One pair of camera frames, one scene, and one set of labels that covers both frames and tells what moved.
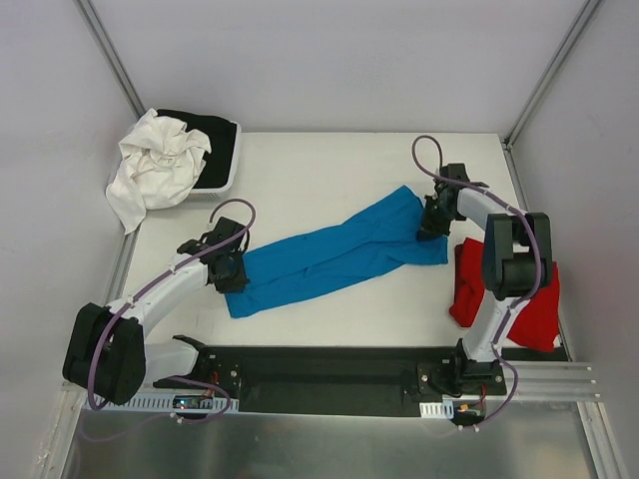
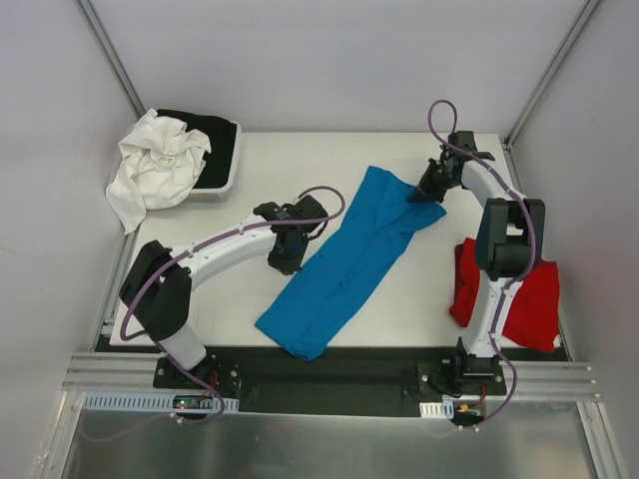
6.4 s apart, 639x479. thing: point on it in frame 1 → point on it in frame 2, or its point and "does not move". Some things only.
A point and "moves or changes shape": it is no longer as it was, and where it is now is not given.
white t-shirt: [162, 162] does not move
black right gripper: [430, 223] → [434, 176]
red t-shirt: [537, 324] does not move
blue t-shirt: [382, 239] moves or changes shape
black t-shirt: [221, 136] does not move
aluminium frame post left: [111, 54] does not move
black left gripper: [232, 278] → [286, 256]
